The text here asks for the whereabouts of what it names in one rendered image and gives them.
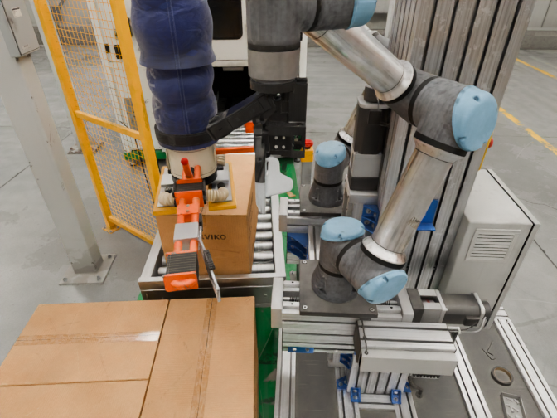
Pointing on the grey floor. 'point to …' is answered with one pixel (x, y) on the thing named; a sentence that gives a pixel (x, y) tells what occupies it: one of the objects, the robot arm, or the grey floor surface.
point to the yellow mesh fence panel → (100, 117)
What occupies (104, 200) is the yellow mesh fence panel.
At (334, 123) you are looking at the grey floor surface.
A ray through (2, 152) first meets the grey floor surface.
